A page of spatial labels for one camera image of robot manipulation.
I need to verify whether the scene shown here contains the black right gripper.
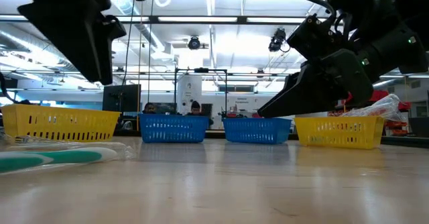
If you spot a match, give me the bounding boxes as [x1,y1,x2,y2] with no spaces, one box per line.
[257,48,375,119]

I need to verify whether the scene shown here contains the clear bag with red item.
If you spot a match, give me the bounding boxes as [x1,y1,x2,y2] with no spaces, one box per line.
[341,93,408,122]

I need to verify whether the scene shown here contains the yellow plastic slotted basket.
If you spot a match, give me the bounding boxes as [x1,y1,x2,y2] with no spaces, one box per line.
[1,103,122,143]
[294,115,386,150]

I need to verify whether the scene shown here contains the blue plastic slotted basket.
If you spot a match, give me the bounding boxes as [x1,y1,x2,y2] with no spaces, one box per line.
[222,117,293,146]
[138,113,210,144]

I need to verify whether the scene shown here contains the row of red storage bins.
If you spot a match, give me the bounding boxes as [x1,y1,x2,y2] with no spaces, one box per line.
[345,89,390,105]

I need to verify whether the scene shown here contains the black monitor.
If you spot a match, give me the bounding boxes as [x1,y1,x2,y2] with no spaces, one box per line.
[102,83,142,113]

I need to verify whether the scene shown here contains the stacked red storage bins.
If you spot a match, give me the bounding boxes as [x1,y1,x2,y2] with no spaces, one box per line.
[385,120,408,137]

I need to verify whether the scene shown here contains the person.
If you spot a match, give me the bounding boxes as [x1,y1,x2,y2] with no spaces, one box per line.
[143,102,158,115]
[187,100,214,117]

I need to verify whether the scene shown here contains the dark grey crate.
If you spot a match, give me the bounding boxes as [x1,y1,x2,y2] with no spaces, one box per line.
[408,116,429,137]

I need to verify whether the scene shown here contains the green white toothbrush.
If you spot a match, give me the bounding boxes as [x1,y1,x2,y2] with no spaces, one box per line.
[0,146,137,176]

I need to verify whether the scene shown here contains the overhead light bar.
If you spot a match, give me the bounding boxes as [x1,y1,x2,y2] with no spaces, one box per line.
[112,14,328,26]

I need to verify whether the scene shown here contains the black hanging cable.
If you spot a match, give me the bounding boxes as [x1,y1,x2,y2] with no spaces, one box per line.
[119,0,137,88]

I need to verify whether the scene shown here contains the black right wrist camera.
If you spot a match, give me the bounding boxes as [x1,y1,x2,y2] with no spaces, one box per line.
[286,13,349,63]

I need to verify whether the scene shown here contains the large silver ventilation duct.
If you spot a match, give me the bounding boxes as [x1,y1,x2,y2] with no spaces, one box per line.
[0,29,88,74]

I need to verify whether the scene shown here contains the black ceiling camera with cable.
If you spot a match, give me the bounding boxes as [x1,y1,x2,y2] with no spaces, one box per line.
[267,27,292,54]

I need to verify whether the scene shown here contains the thin dark hanging cord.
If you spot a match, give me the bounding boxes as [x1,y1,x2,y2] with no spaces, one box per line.
[147,0,157,103]

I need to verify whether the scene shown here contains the black curved cable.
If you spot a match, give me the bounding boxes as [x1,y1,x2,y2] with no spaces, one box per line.
[0,70,18,105]

